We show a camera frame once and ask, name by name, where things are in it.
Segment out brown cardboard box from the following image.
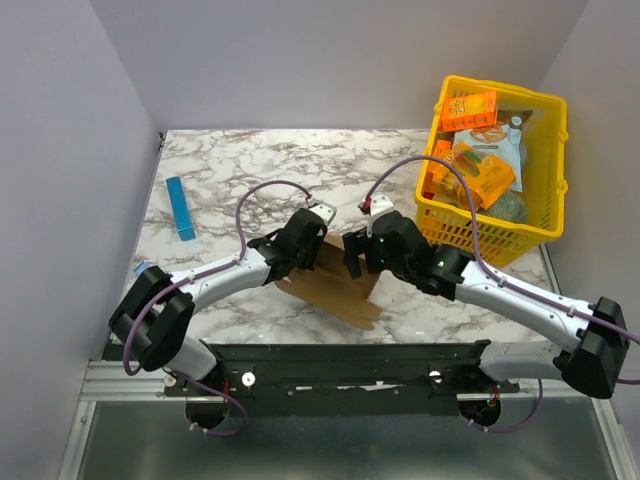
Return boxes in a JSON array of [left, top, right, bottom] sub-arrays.
[[275, 234, 381, 331]]

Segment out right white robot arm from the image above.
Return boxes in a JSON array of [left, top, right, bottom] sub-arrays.
[[342, 210, 630, 399]]

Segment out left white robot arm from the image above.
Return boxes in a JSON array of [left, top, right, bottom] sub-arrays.
[[109, 202, 336, 395]]

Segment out long blue box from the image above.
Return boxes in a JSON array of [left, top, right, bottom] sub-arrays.
[[166, 176, 195, 241]]

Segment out small blue box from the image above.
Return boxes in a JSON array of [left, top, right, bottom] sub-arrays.
[[134, 262, 150, 276]]

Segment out orange snack box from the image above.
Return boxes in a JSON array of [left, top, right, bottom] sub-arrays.
[[439, 90, 498, 132]]

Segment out small orange packet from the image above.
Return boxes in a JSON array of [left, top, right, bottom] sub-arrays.
[[432, 140, 452, 166]]

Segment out orange mango snack bag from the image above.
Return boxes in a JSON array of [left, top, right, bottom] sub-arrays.
[[427, 142, 516, 210]]

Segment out green textured pouch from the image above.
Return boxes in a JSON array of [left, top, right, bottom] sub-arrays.
[[480, 190, 528, 224]]

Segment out light blue snack bag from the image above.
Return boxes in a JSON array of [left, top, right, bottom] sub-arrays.
[[452, 116, 523, 192]]

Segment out yellow plastic basket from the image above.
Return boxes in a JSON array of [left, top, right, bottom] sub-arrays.
[[424, 75, 569, 267]]

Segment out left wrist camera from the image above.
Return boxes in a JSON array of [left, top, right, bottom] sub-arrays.
[[307, 200, 337, 227]]

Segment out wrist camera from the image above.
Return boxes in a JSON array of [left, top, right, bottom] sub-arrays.
[[359, 193, 395, 222], [307, 200, 337, 227]]

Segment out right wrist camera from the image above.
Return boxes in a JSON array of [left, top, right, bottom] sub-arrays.
[[359, 193, 395, 222]]

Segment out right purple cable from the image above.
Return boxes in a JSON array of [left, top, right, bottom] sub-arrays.
[[360, 155, 640, 386]]

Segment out purple cable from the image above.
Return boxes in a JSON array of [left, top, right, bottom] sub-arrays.
[[122, 179, 314, 376], [360, 155, 640, 386]]

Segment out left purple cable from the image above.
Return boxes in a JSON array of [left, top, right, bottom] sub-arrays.
[[122, 179, 314, 376]]

